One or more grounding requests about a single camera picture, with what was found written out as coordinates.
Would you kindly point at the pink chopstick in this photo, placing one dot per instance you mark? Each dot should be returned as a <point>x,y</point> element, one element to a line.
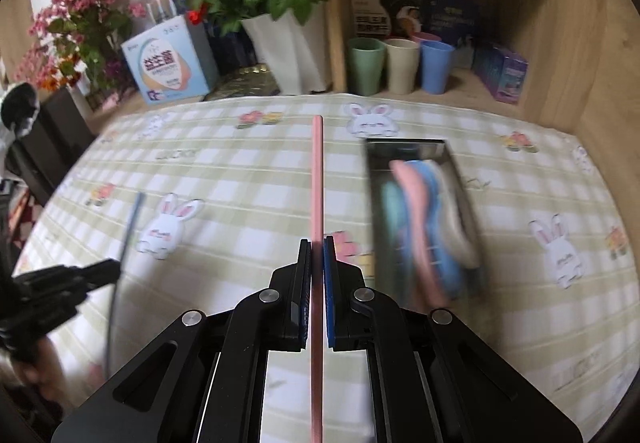
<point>317,183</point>

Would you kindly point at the blue spoon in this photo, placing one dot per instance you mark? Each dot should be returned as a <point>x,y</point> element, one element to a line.
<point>447,273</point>

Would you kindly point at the purple blue small box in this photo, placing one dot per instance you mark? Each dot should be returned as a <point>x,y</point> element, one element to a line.
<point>502,73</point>

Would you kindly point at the black office chair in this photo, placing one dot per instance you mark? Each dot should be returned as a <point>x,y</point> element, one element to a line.
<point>50,138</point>

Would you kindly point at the dark blue picture box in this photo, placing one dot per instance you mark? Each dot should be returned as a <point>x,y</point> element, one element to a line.
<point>455,20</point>

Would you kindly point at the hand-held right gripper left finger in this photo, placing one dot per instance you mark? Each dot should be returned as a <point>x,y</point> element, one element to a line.
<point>304,283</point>

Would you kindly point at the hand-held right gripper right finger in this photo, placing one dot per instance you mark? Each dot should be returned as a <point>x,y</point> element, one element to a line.
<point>329,283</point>

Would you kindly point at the wooden shelf unit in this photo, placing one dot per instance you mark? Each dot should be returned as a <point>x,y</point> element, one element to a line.
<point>550,48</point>

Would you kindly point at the beige cup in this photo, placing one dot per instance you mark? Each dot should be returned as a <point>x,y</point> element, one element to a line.
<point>401,68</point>

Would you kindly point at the blue cup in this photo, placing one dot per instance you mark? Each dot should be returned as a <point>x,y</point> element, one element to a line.
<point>436,68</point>

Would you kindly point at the green checkered rabbit tablecloth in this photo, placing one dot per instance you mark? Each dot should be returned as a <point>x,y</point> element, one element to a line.
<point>225,173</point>

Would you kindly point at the pink spoon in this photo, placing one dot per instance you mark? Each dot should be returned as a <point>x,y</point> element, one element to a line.
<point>417,223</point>

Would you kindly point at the dark round-print box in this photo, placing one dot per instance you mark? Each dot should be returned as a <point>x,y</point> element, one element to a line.
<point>405,8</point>

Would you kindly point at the green spoon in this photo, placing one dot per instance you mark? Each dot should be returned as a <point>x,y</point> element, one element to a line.
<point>392,223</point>

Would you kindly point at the light blue orange-circle box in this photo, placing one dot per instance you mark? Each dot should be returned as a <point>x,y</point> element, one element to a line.
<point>165,68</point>

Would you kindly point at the pink cup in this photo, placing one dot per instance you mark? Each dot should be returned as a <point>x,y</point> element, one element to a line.
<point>427,38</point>

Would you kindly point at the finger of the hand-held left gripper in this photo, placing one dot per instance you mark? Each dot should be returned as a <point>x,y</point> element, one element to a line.
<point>97,285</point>
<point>100,269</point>

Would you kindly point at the gold embossed tin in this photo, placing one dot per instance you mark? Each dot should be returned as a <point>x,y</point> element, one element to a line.
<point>245,83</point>

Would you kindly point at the person's left hand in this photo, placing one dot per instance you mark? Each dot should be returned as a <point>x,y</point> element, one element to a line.
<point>40,368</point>

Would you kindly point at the green cup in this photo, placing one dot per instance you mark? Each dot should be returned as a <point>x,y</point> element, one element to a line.
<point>366,68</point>

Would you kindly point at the blue chopstick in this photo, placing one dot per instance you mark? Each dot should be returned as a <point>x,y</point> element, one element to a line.
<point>131,228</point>

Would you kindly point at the white box with black label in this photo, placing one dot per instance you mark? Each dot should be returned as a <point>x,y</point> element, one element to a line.
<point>365,8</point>

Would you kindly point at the metal utensil tray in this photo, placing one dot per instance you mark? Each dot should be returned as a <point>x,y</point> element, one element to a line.
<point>400,150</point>

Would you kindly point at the beige spoon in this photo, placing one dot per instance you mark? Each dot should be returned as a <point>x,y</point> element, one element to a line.
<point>462,233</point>

